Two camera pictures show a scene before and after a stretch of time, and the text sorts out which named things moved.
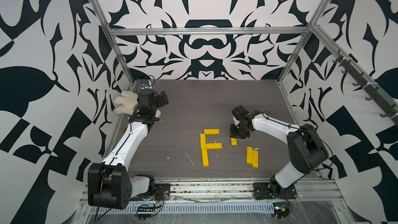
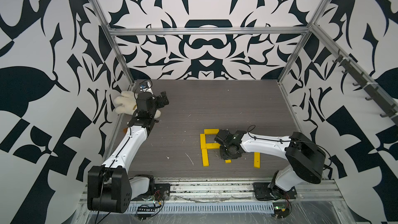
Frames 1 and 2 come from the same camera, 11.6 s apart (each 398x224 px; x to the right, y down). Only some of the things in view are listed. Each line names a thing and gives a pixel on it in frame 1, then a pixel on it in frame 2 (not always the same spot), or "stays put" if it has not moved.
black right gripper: (232, 134) to (230, 157)
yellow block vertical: (205, 158) stays put
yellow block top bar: (212, 131) stays put
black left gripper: (159, 103) stays put
